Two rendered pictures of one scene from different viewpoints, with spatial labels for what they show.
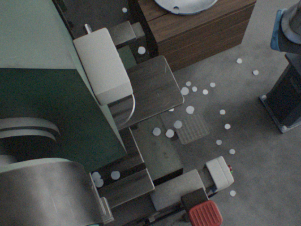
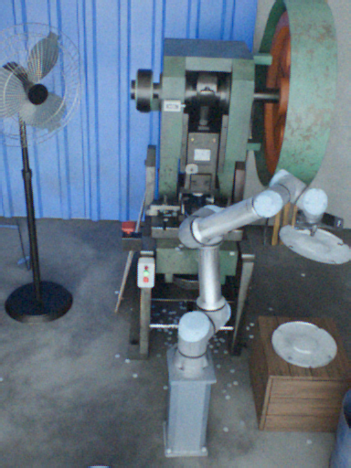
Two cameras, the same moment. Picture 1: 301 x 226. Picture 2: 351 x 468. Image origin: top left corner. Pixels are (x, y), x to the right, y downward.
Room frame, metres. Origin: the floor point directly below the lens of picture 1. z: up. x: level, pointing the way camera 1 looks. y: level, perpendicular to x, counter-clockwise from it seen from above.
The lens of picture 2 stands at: (0.62, -2.30, 2.09)
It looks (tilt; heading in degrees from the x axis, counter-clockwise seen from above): 31 degrees down; 99
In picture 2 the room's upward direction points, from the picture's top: 3 degrees clockwise
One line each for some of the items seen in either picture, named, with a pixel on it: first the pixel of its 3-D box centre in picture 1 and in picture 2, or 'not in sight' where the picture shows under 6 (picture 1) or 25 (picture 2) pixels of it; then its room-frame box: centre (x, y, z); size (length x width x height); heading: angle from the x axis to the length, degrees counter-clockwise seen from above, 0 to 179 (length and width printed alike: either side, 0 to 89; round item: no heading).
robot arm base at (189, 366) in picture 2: not in sight; (191, 355); (0.43, -0.58, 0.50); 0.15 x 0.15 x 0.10
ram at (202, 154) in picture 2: not in sight; (201, 156); (0.31, 0.18, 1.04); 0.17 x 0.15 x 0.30; 102
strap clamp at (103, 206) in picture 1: (86, 190); (163, 204); (0.14, 0.18, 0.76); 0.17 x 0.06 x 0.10; 12
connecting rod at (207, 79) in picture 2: not in sight; (204, 105); (0.31, 0.22, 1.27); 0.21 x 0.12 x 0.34; 102
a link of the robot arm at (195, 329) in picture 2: not in sight; (194, 332); (0.43, -0.58, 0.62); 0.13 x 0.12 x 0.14; 66
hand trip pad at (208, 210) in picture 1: (204, 217); (128, 231); (0.03, -0.07, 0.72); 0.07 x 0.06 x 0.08; 102
